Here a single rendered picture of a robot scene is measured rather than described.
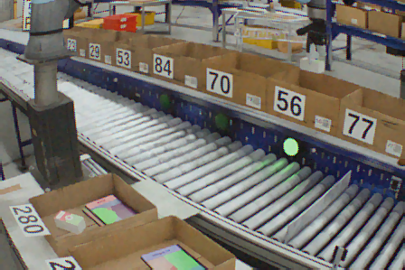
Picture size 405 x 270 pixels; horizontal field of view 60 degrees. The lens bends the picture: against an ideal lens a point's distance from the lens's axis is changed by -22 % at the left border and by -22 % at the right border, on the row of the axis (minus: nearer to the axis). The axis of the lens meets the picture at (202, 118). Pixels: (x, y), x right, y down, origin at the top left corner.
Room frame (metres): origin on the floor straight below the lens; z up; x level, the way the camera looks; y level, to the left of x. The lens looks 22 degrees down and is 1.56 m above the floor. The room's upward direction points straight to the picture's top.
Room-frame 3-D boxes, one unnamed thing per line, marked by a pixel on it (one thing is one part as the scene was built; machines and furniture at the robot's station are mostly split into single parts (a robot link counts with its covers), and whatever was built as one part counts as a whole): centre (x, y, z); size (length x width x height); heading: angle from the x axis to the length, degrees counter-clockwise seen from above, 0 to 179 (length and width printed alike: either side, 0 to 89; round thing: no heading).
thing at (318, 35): (1.66, -0.49, 1.29); 0.09 x 0.08 x 0.12; 45
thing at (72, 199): (1.05, 0.37, 0.80); 0.38 x 0.28 x 0.10; 130
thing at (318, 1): (1.67, -0.48, 1.46); 0.10 x 0.09 x 0.12; 94
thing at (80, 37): (3.11, 0.88, 0.96); 0.39 x 0.29 x 0.17; 45
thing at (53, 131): (1.41, 0.60, 0.91); 0.26 x 0.26 x 0.33; 41
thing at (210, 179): (1.51, -0.08, 0.72); 0.52 x 0.05 x 0.05; 135
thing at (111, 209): (1.12, 0.29, 0.78); 0.19 x 0.14 x 0.02; 44
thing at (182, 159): (1.65, 0.06, 0.72); 0.52 x 0.05 x 0.05; 135
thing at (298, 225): (1.17, -0.43, 0.76); 0.46 x 0.01 x 0.09; 135
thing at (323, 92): (1.73, -0.51, 0.96); 0.39 x 0.29 x 0.17; 45
